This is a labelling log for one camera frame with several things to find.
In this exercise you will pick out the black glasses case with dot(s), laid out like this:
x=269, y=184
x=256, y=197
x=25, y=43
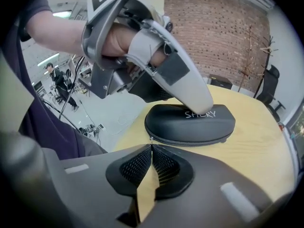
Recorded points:
x=190, y=129

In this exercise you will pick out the white power strip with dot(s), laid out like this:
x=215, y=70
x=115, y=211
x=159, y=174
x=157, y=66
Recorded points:
x=101, y=127

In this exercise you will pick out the black low cabinet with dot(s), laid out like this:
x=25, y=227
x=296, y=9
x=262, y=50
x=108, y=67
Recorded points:
x=221, y=81

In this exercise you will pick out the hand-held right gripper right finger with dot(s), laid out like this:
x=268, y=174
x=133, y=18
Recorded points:
x=202, y=198

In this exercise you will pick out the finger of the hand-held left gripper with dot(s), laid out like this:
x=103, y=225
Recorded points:
x=190, y=84

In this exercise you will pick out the person's left hand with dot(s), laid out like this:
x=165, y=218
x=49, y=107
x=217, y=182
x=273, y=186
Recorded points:
x=118, y=40

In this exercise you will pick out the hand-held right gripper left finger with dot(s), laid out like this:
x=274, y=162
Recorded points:
x=95, y=186

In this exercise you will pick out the wooden coat rack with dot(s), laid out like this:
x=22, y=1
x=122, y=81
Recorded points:
x=249, y=63

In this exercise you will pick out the person's left forearm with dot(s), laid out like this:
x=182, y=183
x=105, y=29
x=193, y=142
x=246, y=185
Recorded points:
x=59, y=30

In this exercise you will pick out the black chair with coat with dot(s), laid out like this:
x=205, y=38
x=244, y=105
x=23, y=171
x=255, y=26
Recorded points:
x=270, y=89

